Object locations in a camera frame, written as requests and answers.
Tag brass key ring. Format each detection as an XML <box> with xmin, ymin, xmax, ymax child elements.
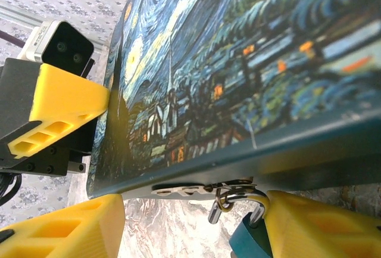
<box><xmin>214</xmin><ymin>185</ymin><xmax>239</xmax><ymax>213</ymax></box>

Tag starry night print box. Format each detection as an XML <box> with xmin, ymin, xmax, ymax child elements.
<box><xmin>86</xmin><ymin>0</ymin><xmax>381</xmax><ymax>201</ymax></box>

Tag thin black cable left wrist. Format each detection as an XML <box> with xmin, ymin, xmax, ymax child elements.
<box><xmin>0</xmin><ymin>172</ymin><xmax>22</xmax><ymax>207</ymax></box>

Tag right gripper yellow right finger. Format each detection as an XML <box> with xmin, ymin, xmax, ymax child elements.
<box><xmin>264</xmin><ymin>189</ymin><xmax>381</xmax><ymax>258</ymax></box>

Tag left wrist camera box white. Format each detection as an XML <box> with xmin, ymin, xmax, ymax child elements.
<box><xmin>17</xmin><ymin>19</ymin><xmax>96</xmax><ymax>77</ymax></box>

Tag aluminium side rail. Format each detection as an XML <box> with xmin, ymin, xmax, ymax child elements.
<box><xmin>0</xmin><ymin>3</ymin><xmax>43</xmax><ymax>29</ymax></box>

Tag teal padlock with steel shackle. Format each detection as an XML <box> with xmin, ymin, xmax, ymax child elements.
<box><xmin>229</xmin><ymin>189</ymin><xmax>273</xmax><ymax>258</ymax></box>

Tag small silver key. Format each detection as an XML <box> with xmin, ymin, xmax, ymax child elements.
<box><xmin>208</xmin><ymin>203</ymin><xmax>223</xmax><ymax>225</ymax></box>

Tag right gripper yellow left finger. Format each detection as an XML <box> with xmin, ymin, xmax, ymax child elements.
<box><xmin>0</xmin><ymin>193</ymin><xmax>126</xmax><ymax>258</ymax></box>

